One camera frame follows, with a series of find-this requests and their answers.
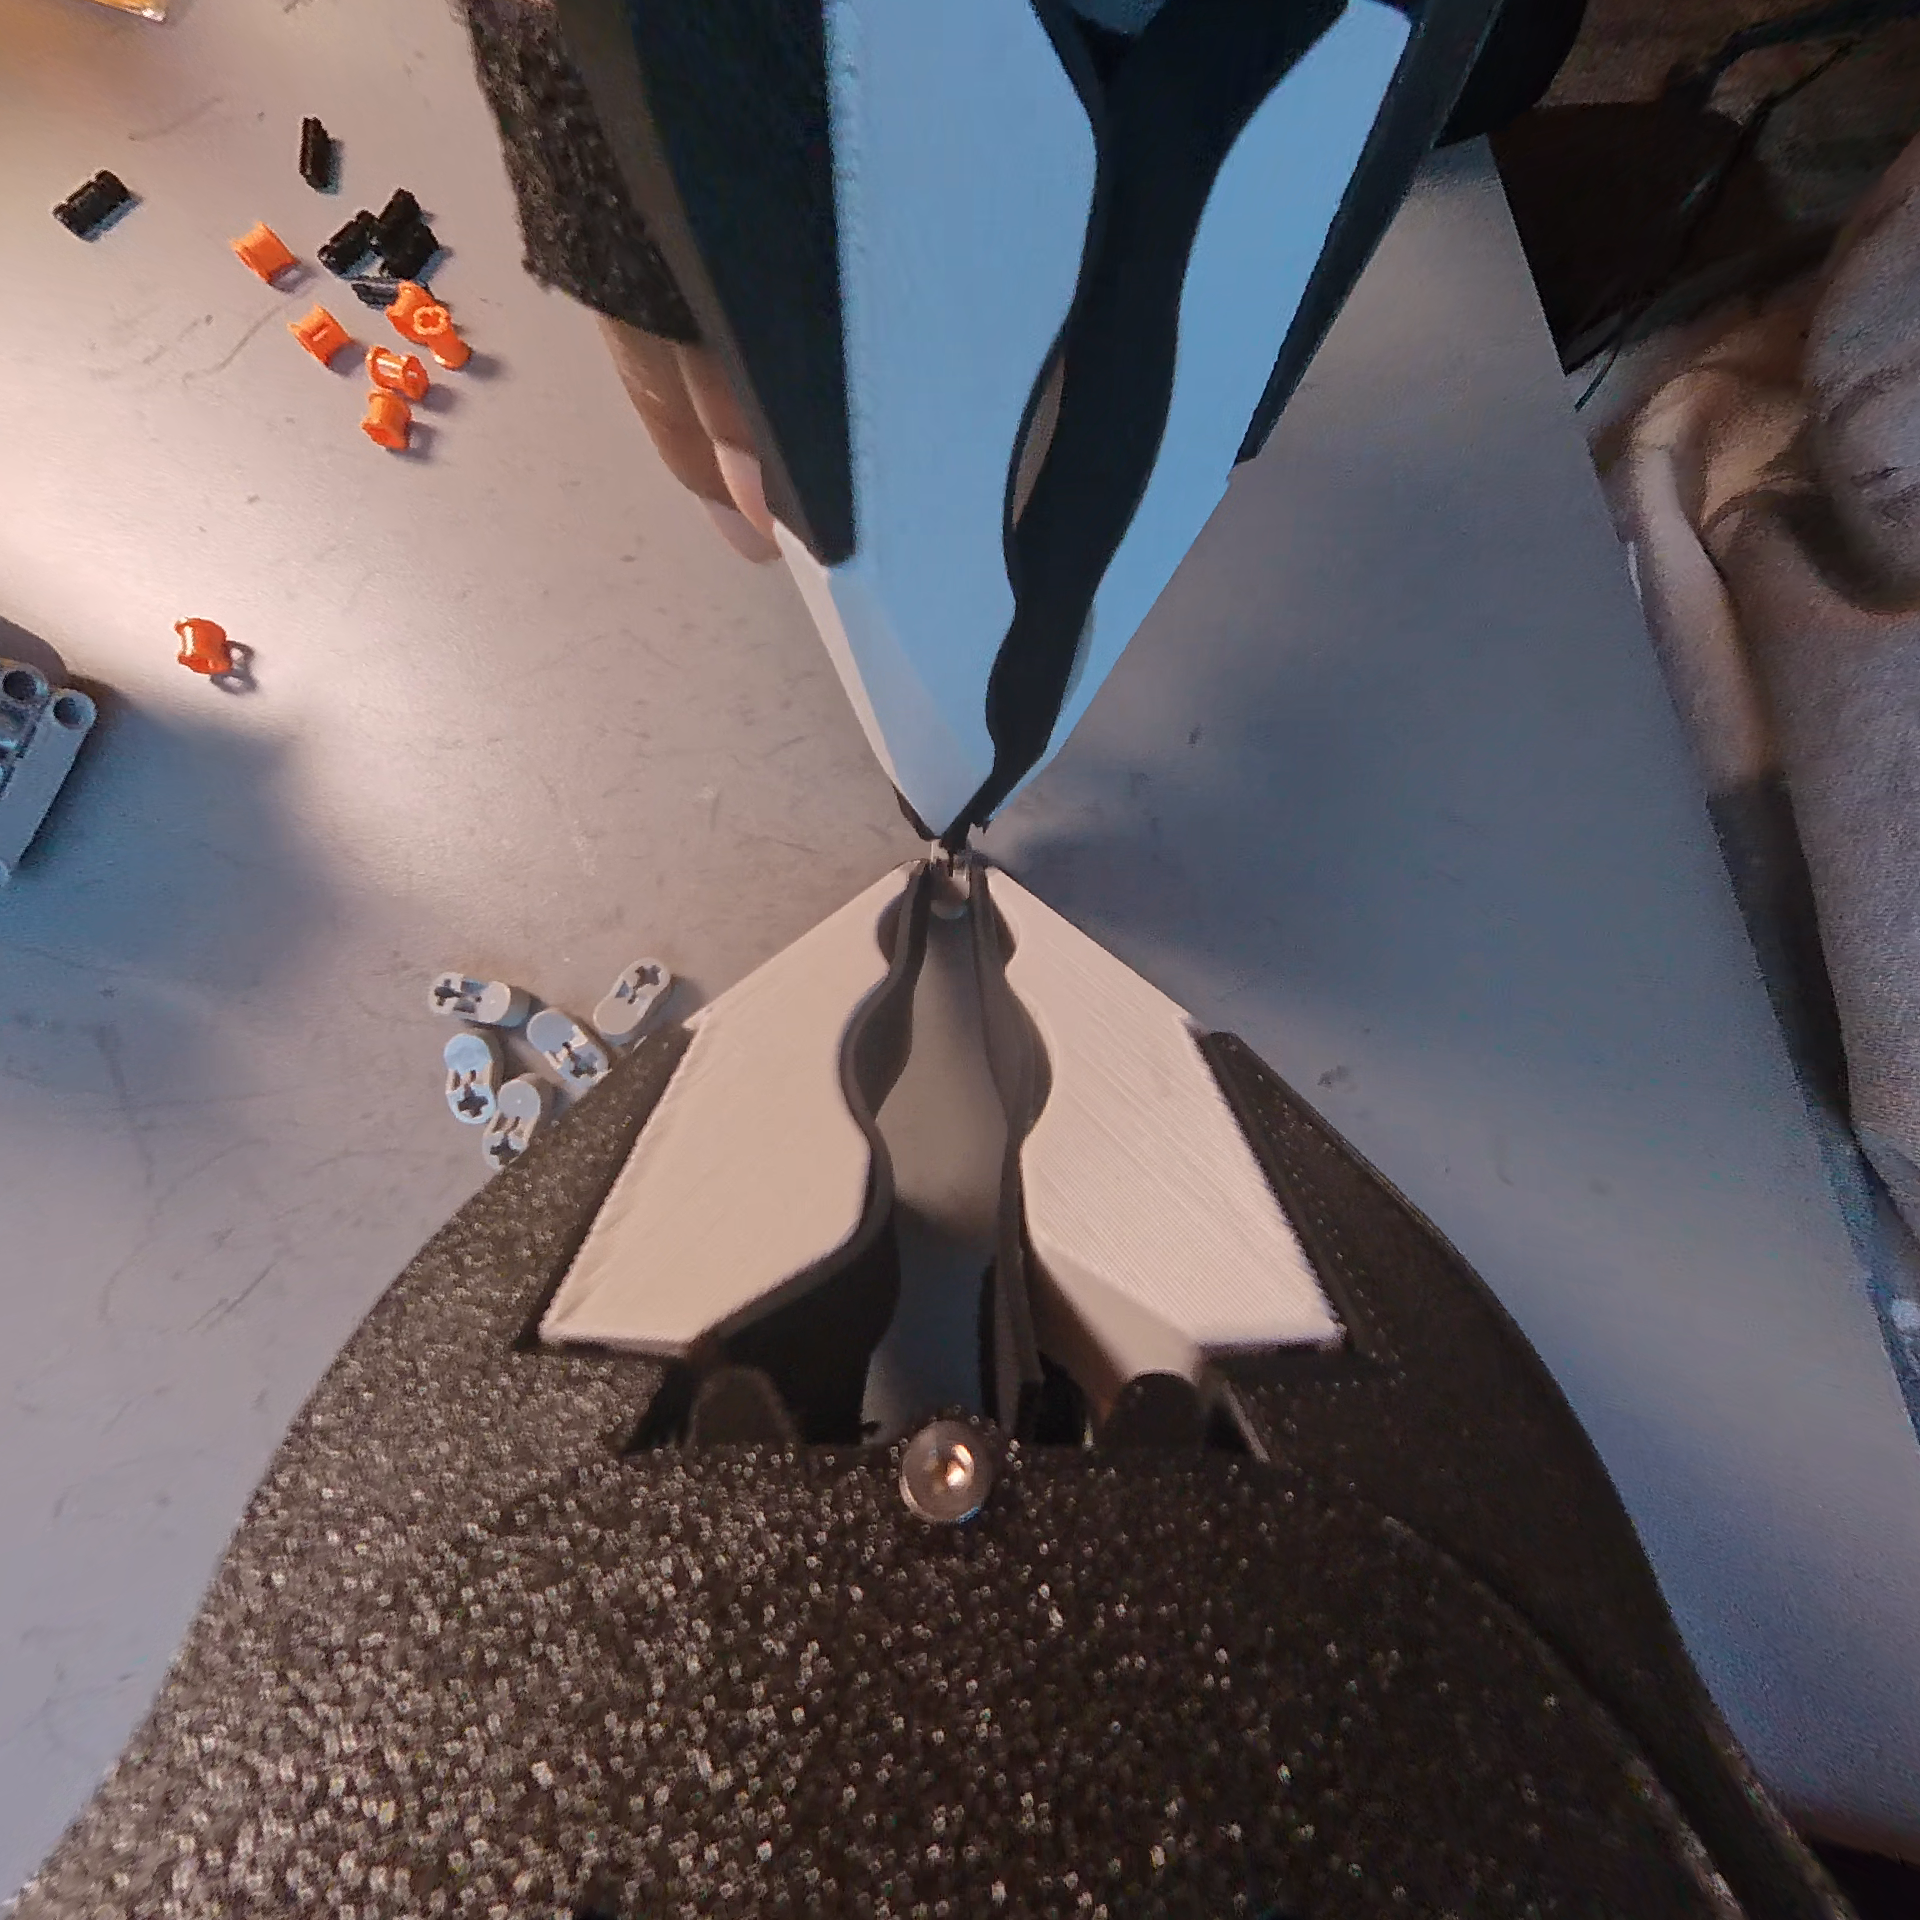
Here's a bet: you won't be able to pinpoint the grey toy brick assembly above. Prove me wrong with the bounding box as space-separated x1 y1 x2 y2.
0 616 97 884

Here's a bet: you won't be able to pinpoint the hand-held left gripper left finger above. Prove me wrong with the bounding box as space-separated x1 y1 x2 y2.
534 856 939 1443

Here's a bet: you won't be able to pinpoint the pile of grey connector pieces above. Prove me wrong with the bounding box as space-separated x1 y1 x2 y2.
427 961 682 1173

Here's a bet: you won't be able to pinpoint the group of black pins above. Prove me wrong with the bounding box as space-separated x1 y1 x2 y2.
50 114 447 300

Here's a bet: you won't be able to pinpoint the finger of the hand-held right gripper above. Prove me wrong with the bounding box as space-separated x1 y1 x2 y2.
954 0 1412 846
778 0 1105 846

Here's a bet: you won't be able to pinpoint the group of orange bushes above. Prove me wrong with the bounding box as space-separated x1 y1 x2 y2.
175 217 478 692

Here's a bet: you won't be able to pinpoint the person's right hand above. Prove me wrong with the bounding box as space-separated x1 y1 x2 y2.
598 313 782 570

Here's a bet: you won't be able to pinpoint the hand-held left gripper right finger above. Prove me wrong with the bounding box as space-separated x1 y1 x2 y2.
971 862 1347 1436

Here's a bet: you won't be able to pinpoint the person's black trousers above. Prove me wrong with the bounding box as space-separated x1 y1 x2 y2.
1442 0 1591 152

